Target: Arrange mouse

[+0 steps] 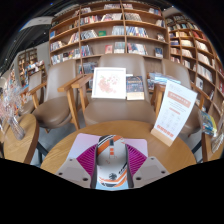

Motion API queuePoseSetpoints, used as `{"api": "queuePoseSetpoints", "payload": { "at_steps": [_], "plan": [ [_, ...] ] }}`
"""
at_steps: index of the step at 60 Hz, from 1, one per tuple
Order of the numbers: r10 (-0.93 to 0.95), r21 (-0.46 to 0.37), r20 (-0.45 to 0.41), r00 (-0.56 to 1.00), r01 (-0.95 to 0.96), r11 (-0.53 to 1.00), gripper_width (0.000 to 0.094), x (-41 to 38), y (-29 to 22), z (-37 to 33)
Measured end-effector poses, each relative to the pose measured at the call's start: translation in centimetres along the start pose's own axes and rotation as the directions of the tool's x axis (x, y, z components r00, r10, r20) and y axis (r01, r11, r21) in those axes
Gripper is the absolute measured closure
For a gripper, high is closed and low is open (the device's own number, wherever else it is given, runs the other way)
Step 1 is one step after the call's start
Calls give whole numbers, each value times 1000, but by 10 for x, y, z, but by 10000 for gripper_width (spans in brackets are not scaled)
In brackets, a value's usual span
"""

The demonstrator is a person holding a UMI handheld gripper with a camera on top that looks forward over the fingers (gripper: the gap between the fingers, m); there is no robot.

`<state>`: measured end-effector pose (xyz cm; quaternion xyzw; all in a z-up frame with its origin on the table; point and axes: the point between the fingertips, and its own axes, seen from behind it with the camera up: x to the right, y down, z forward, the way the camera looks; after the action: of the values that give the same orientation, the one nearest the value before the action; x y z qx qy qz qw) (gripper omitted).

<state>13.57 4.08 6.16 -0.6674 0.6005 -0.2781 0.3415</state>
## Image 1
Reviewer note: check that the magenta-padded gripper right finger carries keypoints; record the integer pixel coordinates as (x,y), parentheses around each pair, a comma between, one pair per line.
(138,163)

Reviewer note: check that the light blue book stack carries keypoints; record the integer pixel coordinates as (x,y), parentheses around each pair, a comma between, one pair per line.
(165,79)

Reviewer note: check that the dark blue book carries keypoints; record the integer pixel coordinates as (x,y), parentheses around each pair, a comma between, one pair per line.
(135,87)

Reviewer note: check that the small distant bookshelf unit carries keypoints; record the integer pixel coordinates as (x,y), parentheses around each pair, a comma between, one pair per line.
(30,66)

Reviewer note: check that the white sign on wooden base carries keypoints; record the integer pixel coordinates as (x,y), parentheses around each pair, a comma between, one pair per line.
(175,110)

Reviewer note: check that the white framed floral picture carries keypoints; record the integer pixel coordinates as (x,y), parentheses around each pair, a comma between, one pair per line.
(109,83)

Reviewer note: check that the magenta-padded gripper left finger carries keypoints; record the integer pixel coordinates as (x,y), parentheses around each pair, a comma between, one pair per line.
(85,163)

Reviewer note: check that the stack of colourful books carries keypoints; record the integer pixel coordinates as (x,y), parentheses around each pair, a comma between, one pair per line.
(208,123)

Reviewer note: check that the white orange patterned computer mouse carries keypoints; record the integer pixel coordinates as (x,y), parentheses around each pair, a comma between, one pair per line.
(111,166)

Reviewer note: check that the wide wooden bookshelf unit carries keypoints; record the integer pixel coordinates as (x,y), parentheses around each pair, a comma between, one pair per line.
(106,33)

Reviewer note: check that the pink blue gradient mouse pad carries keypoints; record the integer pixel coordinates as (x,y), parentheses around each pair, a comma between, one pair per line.
(83,141)

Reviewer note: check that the brown chair with wooden arms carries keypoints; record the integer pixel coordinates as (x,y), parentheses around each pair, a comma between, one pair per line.
(191,120)
(56,100)
(116,111)
(31,96)

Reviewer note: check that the curved wooden bookshelf unit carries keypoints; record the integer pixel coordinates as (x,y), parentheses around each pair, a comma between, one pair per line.
(196,50)

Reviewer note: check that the dried flowers in glass vase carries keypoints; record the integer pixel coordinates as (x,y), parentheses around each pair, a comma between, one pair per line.
(13,110)

